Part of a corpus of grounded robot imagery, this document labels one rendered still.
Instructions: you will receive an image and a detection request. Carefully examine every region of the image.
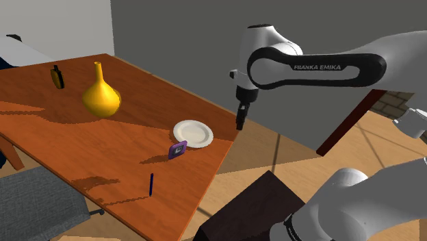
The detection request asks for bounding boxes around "white plate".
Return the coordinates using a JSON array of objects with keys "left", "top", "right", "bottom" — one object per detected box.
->
[{"left": 172, "top": 119, "right": 215, "bottom": 149}]

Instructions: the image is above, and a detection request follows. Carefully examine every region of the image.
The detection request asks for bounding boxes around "purple small clock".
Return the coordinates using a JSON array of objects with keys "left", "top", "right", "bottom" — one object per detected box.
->
[{"left": 168, "top": 140, "right": 188, "bottom": 160}]

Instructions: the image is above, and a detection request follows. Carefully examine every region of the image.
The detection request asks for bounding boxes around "yellow long-necked vase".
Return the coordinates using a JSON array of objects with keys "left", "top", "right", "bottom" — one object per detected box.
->
[{"left": 81, "top": 61, "right": 122, "bottom": 118}]

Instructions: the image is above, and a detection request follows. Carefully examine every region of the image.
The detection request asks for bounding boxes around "brown wooden table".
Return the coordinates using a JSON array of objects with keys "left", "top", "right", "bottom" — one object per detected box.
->
[{"left": 0, "top": 53, "right": 240, "bottom": 241}]

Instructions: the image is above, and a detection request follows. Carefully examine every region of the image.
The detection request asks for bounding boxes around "black and yellow bottle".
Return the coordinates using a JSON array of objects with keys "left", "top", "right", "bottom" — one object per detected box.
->
[{"left": 50, "top": 64, "right": 66, "bottom": 90}]

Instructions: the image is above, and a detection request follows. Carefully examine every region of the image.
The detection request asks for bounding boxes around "grey fabric chair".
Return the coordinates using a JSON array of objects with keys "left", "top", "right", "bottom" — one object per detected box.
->
[{"left": 0, "top": 165, "right": 105, "bottom": 241}]

